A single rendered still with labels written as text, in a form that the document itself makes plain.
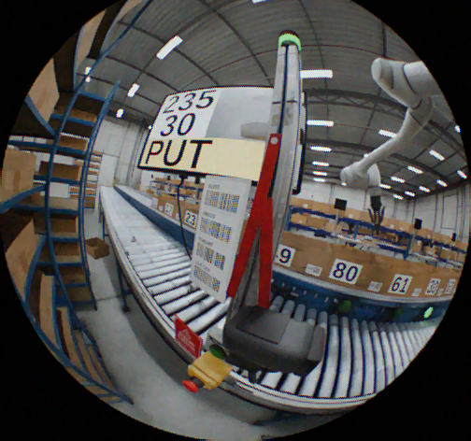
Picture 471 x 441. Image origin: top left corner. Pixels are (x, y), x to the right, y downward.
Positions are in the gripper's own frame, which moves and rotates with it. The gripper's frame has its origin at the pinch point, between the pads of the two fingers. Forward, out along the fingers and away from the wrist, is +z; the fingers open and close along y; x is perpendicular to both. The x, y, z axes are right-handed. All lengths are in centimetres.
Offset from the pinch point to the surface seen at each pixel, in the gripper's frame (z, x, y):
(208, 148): -36, -73, -55
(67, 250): 0, -135, -169
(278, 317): -6, -81, -37
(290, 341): -6, -84, -35
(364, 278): 22.1, -19.1, -11.2
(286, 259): 9, -22, -55
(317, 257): 8.3, -20.6, -38.6
